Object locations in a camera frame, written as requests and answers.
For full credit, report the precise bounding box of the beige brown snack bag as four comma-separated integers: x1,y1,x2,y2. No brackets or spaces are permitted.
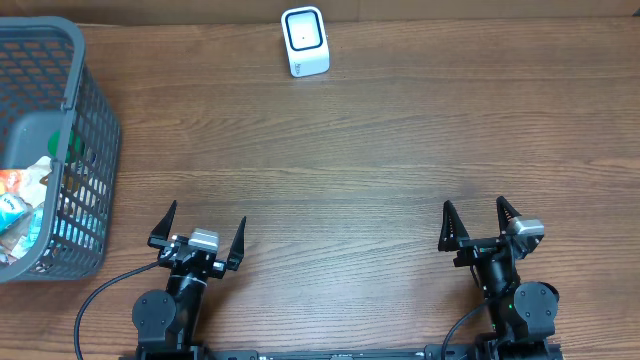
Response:
18,156,52,208

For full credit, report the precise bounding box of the green lid jar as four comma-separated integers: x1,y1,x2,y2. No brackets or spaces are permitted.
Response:
47,130,86,163

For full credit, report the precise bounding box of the orange snack packet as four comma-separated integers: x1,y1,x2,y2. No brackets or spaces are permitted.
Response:
0,169,32,197

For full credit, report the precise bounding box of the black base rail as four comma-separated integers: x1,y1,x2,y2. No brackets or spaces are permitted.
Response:
119,343,565,360

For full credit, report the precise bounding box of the grey plastic mesh basket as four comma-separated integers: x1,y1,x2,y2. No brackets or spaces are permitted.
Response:
1,16,121,283

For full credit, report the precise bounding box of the white barcode scanner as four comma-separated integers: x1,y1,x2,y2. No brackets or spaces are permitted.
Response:
281,6,330,78

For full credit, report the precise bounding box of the small teal wipes pack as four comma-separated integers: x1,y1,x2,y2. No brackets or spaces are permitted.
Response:
11,208,44,259

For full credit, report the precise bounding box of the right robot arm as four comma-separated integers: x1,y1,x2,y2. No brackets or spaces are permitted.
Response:
438,196,563,360

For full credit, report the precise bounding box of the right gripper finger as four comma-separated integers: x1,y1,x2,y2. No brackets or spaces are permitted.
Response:
496,196,521,233
438,200,470,252

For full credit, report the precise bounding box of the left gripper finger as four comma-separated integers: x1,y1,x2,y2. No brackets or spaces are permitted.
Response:
226,217,247,271
149,200,177,241

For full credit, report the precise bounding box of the teal tissue pack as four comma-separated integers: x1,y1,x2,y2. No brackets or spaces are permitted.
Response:
1,193,29,233

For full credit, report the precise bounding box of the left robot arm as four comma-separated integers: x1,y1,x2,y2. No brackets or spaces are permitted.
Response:
132,203,246,359

